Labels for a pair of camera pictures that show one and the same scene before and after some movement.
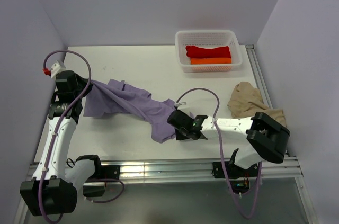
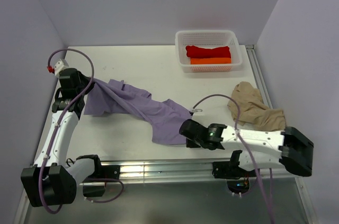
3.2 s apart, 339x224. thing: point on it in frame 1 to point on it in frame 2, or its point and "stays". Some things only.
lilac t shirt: (115, 98) stays
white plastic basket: (207, 38) stays
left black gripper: (84, 81) stays
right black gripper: (179, 136) to (189, 143)
